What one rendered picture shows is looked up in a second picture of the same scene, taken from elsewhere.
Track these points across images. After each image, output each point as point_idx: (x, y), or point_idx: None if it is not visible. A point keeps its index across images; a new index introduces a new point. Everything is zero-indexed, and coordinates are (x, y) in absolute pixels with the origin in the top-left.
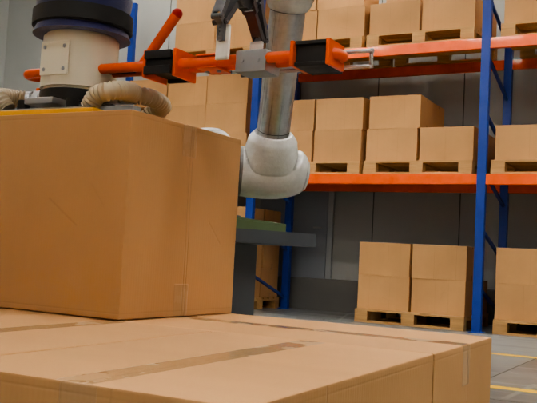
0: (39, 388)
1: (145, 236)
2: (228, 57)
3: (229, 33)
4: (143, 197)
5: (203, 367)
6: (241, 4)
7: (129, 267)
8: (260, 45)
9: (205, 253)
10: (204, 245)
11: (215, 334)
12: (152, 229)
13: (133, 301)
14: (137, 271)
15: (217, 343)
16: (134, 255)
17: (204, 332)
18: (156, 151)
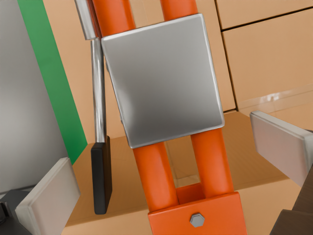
0: None
1: (233, 130)
2: (258, 111)
3: (293, 127)
4: (253, 139)
5: None
6: (287, 210)
7: (243, 120)
8: (39, 198)
9: (130, 149)
10: (132, 151)
11: (240, 10)
12: (224, 134)
13: (226, 116)
14: (230, 122)
15: None
16: (241, 123)
17: (231, 29)
18: (256, 160)
